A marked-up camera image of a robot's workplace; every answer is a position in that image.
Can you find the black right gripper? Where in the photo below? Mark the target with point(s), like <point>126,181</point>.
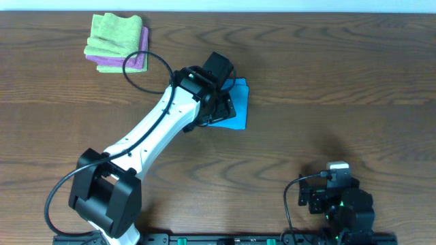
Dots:
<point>304,190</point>

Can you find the blue microfiber cloth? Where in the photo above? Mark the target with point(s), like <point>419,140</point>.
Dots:
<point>239,95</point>

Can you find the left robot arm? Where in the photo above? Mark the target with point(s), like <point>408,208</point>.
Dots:
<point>106,189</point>

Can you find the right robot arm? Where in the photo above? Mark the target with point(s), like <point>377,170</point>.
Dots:
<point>348,209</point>

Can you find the purple folded cloth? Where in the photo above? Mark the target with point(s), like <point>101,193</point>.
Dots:
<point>109,60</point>

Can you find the bottom green folded cloth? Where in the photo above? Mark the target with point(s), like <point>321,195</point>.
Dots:
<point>135,64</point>

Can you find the green folded cloth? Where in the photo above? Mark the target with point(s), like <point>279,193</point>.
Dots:
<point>113,36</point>
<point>135,64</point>

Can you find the top green folded cloth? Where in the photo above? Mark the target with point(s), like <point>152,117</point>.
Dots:
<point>113,36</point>

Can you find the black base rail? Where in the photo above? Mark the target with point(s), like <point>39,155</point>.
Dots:
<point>165,239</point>

